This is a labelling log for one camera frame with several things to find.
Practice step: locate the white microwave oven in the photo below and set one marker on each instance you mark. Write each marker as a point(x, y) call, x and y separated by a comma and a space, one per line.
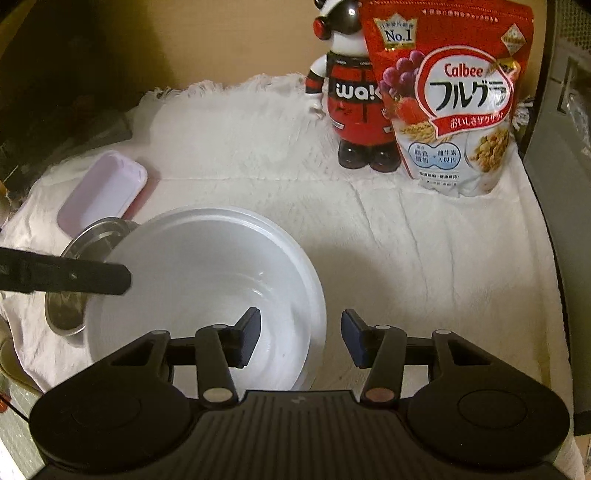
point(568, 184)

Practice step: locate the stainless steel bowl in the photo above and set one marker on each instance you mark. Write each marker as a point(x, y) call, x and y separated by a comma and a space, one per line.
point(92, 235)

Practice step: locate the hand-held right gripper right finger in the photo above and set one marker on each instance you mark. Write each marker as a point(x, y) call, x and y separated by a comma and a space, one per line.
point(353, 341)

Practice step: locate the red cereal bag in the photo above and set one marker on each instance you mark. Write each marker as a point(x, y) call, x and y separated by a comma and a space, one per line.
point(461, 27)

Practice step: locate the red rectangular foil tray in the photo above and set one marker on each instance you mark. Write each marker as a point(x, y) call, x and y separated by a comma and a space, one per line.
point(101, 194)

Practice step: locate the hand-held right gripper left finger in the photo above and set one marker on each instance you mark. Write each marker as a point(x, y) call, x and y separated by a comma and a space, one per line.
point(247, 339)

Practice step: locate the white towel cloth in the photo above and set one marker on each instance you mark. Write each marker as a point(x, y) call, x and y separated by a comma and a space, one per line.
point(392, 254)

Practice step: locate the red black robot figurine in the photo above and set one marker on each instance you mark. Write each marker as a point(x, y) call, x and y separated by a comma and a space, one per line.
point(351, 106)

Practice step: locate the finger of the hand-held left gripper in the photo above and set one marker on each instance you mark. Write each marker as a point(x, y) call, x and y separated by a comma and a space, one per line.
point(83, 277)

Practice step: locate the white plastic tub bowl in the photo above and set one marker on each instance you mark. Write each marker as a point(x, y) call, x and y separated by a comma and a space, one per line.
point(184, 277)

